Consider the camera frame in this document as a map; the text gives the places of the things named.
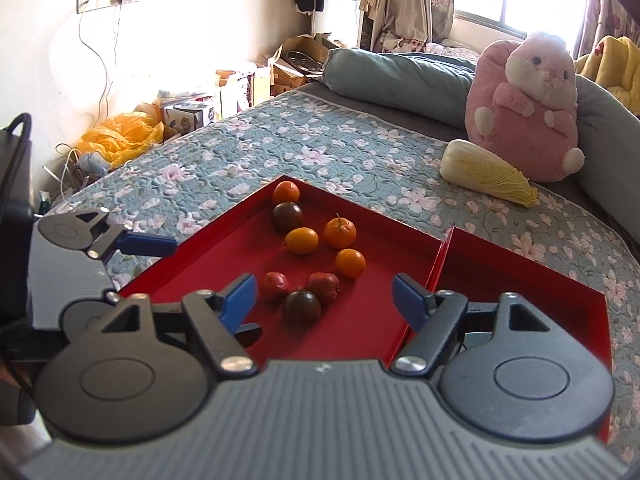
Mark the large red tray box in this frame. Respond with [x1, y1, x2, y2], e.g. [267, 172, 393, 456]
[122, 181, 440, 364]

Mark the yellow orange kumquat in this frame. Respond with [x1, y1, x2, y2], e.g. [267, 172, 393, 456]
[284, 228, 319, 255]

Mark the orange tangerine far corner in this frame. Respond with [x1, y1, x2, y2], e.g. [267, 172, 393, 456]
[271, 180, 300, 205]

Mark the small red tray box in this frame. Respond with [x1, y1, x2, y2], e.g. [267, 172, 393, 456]
[427, 229, 614, 443]

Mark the small printed carton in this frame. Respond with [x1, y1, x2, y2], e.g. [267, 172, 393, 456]
[156, 91, 217, 136]

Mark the small red apple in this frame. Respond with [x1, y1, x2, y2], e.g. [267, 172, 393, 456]
[305, 272, 341, 308]
[258, 272, 291, 304]

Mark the tangerine with stem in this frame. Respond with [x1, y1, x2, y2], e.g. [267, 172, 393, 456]
[323, 214, 357, 250]

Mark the dark tomato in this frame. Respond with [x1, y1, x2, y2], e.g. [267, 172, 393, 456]
[281, 289, 322, 328]
[272, 202, 304, 233]

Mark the floral quilted bedspread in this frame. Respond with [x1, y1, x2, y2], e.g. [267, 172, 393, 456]
[55, 88, 639, 464]

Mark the yellow plush toy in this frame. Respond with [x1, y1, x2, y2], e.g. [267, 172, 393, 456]
[575, 36, 640, 116]

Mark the cardboard box with bowl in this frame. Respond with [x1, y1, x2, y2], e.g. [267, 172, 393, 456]
[266, 34, 342, 96]

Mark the napa cabbage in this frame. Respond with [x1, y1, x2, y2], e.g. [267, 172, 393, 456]
[439, 140, 538, 207]

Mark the yellow plastic bag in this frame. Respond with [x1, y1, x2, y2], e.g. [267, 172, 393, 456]
[76, 112, 164, 169]

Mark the pink plush rabbit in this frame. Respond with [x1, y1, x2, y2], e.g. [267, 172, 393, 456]
[464, 34, 585, 183]

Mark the white charging cable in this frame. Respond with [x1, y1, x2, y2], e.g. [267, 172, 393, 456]
[54, 1, 124, 196]

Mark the teal rolled duvet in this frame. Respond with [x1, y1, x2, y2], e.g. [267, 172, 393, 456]
[323, 49, 639, 237]

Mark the small round orange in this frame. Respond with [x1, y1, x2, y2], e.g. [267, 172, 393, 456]
[335, 248, 367, 280]

